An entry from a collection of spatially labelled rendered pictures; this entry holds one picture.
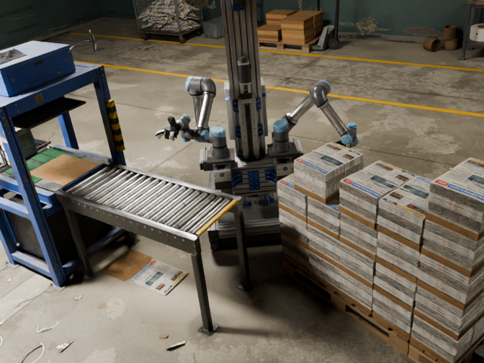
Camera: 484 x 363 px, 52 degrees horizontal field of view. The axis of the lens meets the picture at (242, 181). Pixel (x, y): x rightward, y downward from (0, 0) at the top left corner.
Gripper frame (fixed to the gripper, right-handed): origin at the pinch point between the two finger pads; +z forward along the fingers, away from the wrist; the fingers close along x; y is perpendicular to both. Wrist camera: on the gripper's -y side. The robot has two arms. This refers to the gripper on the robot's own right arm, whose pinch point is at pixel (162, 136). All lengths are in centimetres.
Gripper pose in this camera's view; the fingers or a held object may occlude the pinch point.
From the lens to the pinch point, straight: 344.4
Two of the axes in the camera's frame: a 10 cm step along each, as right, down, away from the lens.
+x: -9.2, -2.2, 3.1
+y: -0.2, 8.3, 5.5
